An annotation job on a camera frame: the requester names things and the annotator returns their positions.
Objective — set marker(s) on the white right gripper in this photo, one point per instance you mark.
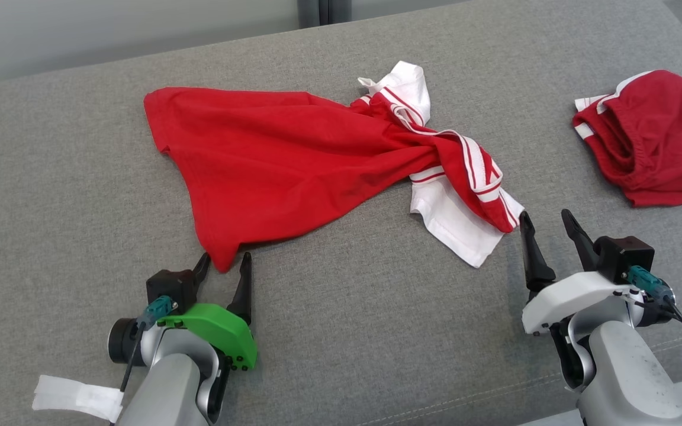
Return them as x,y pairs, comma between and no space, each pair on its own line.
566,299

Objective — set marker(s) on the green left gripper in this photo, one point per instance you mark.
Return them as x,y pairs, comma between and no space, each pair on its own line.
222,331

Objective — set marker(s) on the red and white t-shirt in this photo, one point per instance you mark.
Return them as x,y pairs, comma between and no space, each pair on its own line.
258,154

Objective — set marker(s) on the red Bulls shorts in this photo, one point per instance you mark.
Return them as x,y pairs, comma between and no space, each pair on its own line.
660,136

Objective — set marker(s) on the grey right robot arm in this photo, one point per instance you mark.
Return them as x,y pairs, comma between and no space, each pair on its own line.
619,373

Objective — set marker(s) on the white tape strip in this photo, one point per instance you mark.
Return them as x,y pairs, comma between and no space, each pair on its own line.
74,396

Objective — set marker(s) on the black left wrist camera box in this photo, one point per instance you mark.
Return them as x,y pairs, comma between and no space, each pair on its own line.
169,287

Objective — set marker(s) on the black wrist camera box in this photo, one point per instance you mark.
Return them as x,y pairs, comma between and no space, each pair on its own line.
625,257
169,287

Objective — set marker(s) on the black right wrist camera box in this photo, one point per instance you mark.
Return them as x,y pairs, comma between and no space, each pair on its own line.
625,257

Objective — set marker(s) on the grey vertical partition post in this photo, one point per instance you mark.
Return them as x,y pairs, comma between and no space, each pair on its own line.
323,12

